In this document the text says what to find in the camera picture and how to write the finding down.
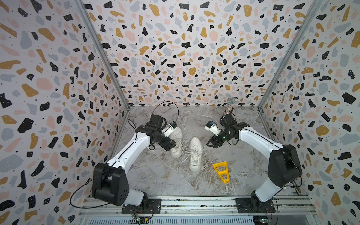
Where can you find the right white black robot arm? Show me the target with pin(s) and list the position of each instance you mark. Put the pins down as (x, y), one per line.
(284, 165)

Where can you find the left aluminium corner post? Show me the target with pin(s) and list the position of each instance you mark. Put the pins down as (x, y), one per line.
(79, 5)

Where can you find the yellow plastic triangular stand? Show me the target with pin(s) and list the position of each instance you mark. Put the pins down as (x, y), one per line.
(222, 171)

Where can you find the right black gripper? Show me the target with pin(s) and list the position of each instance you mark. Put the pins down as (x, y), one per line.
(218, 143)

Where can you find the right aluminium corner post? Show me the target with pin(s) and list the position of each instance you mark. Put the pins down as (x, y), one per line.
(291, 50)

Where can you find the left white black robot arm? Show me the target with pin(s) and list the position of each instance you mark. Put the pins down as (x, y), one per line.
(110, 182)

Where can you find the aluminium corner post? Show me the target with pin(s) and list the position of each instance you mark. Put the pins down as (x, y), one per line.
(291, 50)
(79, 5)

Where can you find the front aluminium rail frame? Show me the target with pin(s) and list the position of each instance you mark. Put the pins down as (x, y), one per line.
(202, 210)

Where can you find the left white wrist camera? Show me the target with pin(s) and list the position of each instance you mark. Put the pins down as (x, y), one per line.
(169, 128)

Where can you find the sprinkle tube on black base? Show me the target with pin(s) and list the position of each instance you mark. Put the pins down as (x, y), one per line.
(229, 106)

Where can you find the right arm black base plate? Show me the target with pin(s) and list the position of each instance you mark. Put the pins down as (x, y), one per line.
(251, 205)

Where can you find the white knit sneaker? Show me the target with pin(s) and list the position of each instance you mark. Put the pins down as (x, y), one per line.
(176, 136)
(195, 141)

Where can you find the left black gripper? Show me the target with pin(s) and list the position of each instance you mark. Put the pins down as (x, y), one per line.
(165, 144)

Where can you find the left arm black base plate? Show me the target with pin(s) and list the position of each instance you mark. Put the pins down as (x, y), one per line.
(147, 206)

